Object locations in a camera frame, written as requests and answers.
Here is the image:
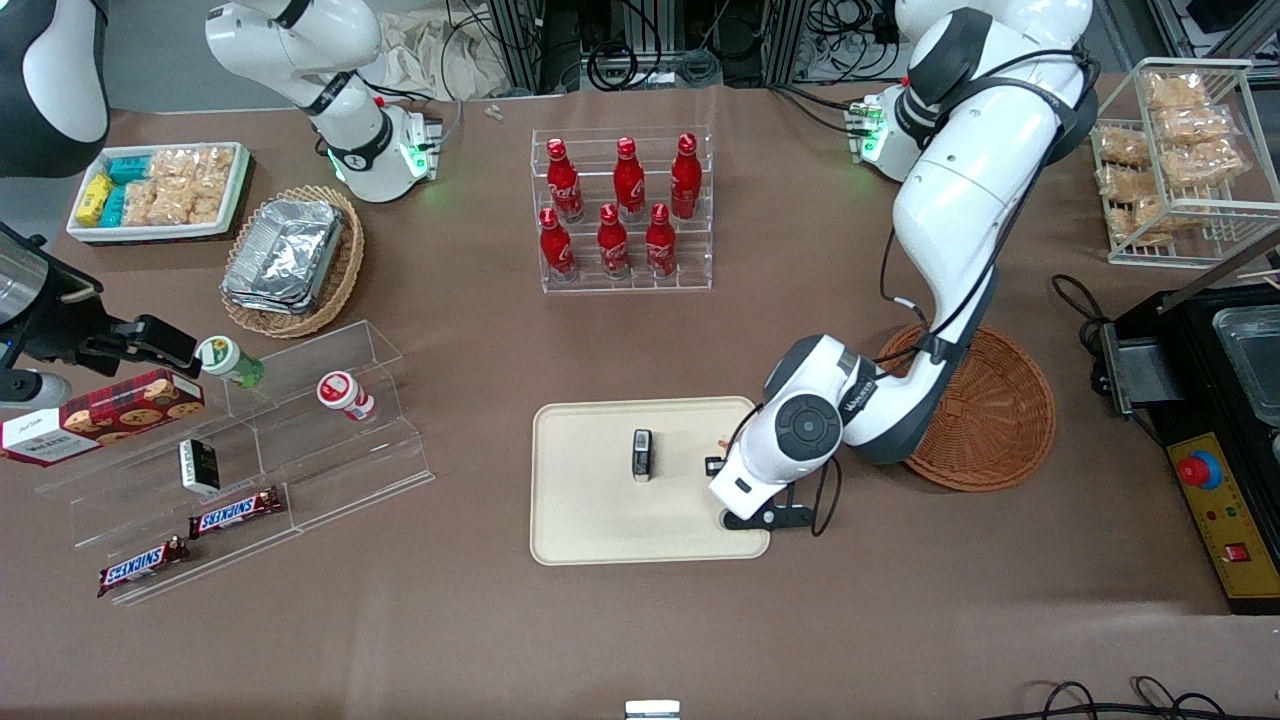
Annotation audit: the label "red white small bottle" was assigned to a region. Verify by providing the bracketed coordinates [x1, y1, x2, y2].
[316, 370, 377, 424]

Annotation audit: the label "round brown wicker basket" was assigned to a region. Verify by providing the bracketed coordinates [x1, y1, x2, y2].
[875, 322, 1057, 493]

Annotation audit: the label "clear plastic container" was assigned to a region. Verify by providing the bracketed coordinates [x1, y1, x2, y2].
[1212, 304, 1280, 380]

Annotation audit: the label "white rectangular snack tray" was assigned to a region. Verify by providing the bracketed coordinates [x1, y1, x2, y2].
[65, 141, 252, 247]

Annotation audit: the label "clear rice cracker bag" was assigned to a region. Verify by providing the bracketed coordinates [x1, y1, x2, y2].
[156, 185, 228, 228]
[122, 180, 162, 228]
[147, 148, 201, 188]
[195, 146, 238, 197]

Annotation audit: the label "crumpled white cloth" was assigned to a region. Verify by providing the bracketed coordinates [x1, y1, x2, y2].
[372, 8, 513, 102]

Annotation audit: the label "small black white box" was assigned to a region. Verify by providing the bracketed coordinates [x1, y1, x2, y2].
[178, 439, 222, 497]

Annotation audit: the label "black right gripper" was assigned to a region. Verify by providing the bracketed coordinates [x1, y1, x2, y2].
[0, 226, 201, 377]

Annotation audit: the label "red emergency stop button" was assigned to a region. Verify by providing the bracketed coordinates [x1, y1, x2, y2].
[1177, 451, 1224, 492]

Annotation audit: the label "green capped small bottle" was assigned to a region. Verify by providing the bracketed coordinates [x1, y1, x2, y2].
[196, 335, 267, 390]

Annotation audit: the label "black table cable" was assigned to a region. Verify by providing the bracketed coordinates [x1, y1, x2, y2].
[1049, 271, 1113, 347]

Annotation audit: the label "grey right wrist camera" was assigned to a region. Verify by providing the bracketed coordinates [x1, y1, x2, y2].
[0, 370, 73, 409]

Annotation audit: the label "black tabletop appliance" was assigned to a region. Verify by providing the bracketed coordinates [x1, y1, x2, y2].
[1089, 284, 1280, 471]

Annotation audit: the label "red plaid cookie box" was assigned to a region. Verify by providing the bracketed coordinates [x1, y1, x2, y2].
[0, 368, 207, 468]

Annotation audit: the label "cream rectangular tray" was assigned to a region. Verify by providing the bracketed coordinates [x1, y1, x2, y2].
[529, 396, 772, 568]

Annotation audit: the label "black equipment rack frame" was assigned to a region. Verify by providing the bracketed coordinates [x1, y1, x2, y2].
[484, 0, 903, 94]

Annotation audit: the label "stacked aluminium foil containers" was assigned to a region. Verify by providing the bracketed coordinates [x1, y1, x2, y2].
[221, 198, 347, 317]

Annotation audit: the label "brown Snickers bar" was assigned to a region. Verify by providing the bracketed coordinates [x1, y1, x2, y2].
[96, 536, 192, 599]
[188, 486, 285, 541]

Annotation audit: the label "black looped cables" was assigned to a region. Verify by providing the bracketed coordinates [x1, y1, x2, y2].
[1008, 676, 1280, 720]

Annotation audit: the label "yellow black control box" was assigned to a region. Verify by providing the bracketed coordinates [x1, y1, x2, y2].
[1167, 431, 1280, 614]

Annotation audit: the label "clear fried snack bag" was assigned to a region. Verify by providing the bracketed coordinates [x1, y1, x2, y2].
[1160, 140, 1248, 188]
[1104, 197, 1171, 244]
[1097, 165, 1162, 202]
[1094, 126, 1152, 167]
[1154, 105, 1238, 147]
[1144, 70, 1208, 111]

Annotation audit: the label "clear acrylic stepped shelf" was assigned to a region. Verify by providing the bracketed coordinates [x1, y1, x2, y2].
[35, 319, 437, 607]

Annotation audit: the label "clear acrylic bottle rack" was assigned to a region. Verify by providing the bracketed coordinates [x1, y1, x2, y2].
[530, 126, 715, 295]

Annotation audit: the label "yellow snack packet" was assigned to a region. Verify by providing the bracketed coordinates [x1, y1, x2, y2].
[76, 172, 115, 228]

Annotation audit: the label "red cola bottle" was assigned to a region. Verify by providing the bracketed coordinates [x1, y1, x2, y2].
[644, 203, 679, 281]
[596, 203, 633, 282]
[669, 133, 704, 222]
[538, 207, 579, 284]
[545, 138, 587, 224]
[611, 137, 647, 224]

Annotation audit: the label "white wire rack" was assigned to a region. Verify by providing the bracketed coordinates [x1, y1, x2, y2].
[1088, 57, 1280, 269]

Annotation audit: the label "oval tan wicker basket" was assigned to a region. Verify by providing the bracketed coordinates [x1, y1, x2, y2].
[219, 184, 366, 340]

